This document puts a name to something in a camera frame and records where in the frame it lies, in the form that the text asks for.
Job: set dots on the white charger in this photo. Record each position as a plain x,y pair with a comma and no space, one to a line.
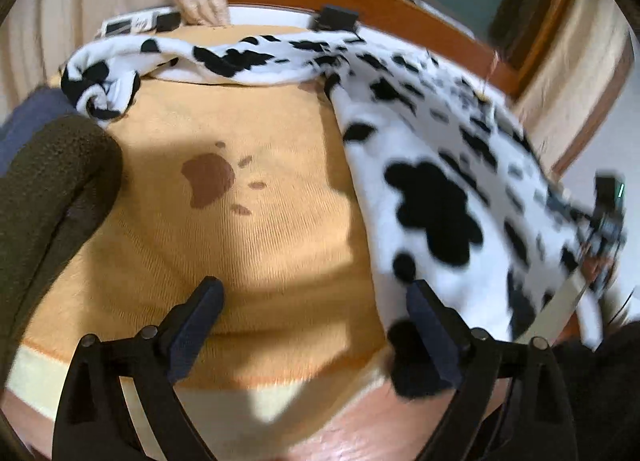
122,26

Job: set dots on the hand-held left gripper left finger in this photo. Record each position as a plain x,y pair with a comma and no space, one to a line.
195,326

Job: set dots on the wooden framed panel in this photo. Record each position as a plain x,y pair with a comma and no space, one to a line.
545,16

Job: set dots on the olive fleece cloth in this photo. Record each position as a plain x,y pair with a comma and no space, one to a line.
50,201

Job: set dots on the blue cloth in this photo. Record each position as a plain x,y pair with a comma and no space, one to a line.
30,116

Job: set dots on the cow print fleece garment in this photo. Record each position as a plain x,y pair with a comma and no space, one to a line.
430,201

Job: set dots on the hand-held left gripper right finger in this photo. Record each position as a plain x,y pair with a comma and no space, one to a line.
435,336

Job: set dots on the black flat box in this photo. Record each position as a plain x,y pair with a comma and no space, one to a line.
337,18

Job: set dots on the yellow paw print blanket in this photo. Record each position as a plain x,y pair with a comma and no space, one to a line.
240,251

